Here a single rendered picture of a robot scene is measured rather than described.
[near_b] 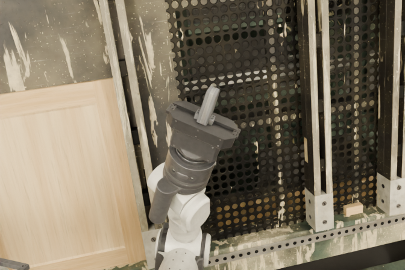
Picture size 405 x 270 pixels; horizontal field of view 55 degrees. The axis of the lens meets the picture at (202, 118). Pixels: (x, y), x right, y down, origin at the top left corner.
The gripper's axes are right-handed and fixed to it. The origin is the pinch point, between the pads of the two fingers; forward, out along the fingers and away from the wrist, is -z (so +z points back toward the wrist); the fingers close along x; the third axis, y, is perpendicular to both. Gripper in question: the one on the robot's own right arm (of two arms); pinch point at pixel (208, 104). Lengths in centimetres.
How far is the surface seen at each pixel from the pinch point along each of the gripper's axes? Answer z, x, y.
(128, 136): 34.9, 20.4, 20.1
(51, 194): 56, 35, 9
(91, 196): 56, 25, 13
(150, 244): 63, 5, 12
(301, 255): 67, -39, 33
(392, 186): 41, -57, 52
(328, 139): 30, -30, 46
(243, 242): 65, -20, 27
